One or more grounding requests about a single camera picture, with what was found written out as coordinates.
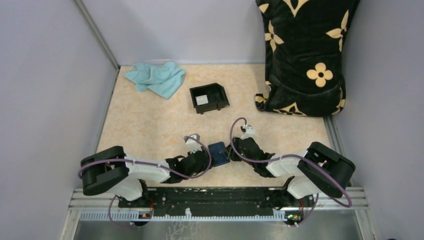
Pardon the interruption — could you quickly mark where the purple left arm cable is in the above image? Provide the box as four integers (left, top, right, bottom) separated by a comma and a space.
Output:
77, 135, 213, 229

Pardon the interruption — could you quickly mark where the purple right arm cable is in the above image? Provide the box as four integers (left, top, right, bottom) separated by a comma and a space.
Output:
229, 117, 353, 228

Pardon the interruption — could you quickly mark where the black floral cushion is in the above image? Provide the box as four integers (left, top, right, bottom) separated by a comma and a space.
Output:
255, 0, 359, 118

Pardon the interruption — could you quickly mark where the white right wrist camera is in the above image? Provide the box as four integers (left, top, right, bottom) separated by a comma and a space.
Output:
240, 124, 256, 140

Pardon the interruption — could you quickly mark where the light blue cloth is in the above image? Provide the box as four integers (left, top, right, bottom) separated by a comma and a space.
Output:
123, 62, 186, 99

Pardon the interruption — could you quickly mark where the black plastic card box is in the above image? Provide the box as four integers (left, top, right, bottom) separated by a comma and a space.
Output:
189, 82, 230, 115

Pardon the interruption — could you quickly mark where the blue leather card holder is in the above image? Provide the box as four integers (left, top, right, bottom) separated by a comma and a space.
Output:
208, 141, 230, 167

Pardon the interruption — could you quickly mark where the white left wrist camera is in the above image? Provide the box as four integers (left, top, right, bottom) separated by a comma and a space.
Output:
184, 133, 202, 154

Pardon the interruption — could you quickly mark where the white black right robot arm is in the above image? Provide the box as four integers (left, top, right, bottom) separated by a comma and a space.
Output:
224, 137, 356, 206

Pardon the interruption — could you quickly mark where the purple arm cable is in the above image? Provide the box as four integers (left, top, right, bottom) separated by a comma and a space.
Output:
77, 135, 213, 229
229, 117, 353, 228

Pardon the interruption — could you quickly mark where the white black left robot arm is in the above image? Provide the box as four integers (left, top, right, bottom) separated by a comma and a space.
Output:
78, 145, 215, 207

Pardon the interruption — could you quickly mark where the grey credit card stack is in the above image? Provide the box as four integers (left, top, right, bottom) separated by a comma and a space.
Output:
195, 94, 209, 106

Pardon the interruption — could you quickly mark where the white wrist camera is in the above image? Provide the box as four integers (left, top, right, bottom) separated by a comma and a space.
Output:
240, 124, 256, 140
184, 133, 202, 154

